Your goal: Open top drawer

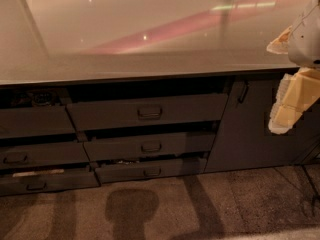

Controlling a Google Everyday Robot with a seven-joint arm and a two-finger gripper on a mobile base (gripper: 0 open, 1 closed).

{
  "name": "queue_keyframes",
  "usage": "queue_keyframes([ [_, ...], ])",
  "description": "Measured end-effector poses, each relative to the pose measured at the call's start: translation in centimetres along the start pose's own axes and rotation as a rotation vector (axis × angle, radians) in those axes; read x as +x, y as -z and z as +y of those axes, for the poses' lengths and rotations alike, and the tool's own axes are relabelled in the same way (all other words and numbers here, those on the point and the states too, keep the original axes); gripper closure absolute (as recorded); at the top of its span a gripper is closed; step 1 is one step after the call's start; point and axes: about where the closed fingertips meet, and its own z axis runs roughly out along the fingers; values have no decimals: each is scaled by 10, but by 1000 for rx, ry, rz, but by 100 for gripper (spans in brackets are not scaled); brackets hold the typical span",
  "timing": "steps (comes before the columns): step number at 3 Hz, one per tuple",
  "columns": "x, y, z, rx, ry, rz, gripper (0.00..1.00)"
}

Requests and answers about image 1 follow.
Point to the dark grey drawer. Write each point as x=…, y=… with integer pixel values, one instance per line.
x=34, y=121
x=42, y=155
x=69, y=179
x=149, y=111
x=148, y=170
x=149, y=145

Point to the dark grey cabinet door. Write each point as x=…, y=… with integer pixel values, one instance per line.
x=244, y=141

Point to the dark round item in drawer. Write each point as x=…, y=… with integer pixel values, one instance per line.
x=42, y=99

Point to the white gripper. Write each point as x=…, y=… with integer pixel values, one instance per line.
x=306, y=40

